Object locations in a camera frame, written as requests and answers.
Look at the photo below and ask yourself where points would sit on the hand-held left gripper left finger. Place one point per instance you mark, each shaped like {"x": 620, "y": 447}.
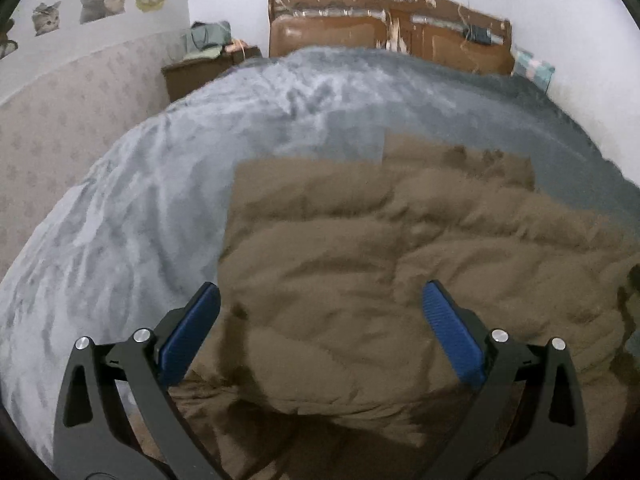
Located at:
{"x": 192, "y": 327}

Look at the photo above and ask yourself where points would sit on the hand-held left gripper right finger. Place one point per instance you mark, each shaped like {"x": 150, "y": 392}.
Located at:
{"x": 452, "y": 330}

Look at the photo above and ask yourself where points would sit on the olive brown padded jacket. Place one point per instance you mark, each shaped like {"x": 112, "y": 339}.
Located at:
{"x": 350, "y": 260}

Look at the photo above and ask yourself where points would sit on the grey plush bed blanket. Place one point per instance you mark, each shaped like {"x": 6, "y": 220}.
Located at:
{"x": 165, "y": 175}

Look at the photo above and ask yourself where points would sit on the dark wooden nightstand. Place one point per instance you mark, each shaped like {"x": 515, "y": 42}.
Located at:
{"x": 192, "y": 74}

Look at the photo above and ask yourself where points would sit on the checked pillow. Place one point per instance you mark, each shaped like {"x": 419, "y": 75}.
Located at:
{"x": 535, "y": 69}

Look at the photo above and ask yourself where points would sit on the green bag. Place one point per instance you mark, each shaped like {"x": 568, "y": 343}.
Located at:
{"x": 205, "y": 40}

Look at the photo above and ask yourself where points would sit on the black device on headboard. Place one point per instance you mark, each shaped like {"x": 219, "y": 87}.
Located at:
{"x": 481, "y": 35}

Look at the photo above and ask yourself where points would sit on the wooden bed headboard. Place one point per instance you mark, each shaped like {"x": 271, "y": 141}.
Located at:
{"x": 330, "y": 35}

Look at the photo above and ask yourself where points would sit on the grey cat pair sticker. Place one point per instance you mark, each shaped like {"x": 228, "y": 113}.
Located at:
{"x": 100, "y": 2}

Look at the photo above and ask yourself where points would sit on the yellow hat cat sticker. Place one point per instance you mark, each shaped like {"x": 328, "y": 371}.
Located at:
{"x": 6, "y": 40}

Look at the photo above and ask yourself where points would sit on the tabby kitten wall sticker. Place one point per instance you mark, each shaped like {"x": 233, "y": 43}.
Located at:
{"x": 47, "y": 17}

